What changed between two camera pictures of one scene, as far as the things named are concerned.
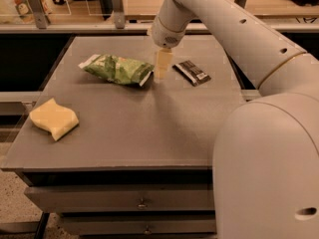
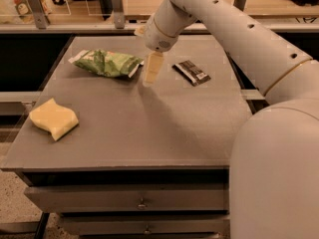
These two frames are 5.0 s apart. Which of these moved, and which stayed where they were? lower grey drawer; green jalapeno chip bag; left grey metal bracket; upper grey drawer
Moved: green jalapeno chip bag
Stayed: lower grey drawer; upper grey drawer; left grey metal bracket
